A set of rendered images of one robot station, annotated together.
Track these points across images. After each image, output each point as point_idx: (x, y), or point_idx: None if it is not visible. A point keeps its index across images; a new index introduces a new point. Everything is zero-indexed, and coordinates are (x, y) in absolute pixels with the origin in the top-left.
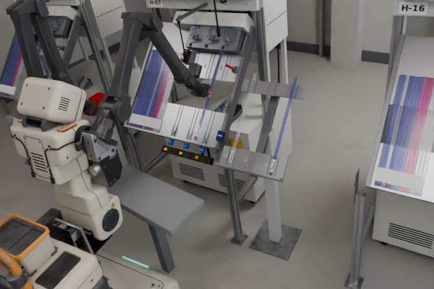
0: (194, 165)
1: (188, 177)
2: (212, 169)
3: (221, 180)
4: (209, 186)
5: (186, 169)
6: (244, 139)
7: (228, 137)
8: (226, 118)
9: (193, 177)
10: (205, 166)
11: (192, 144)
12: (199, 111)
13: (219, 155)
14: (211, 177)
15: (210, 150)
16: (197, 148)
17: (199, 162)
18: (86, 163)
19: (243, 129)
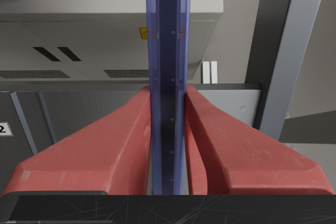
0: (34, 69)
1: (26, 78)
2: (88, 68)
3: (115, 74)
4: (84, 79)
5: (16, 73)
6: (202, 25)
7: (138, 28)
8: (276, 125)
9: (39, 77)
10: (65, 67)
11: (9, 49)
12: (53, 106)
13: (105, 54)
14: (87, 74)
15: (76, 50)
16: (31, 52)
17: (47, 65)
18: None
19: None
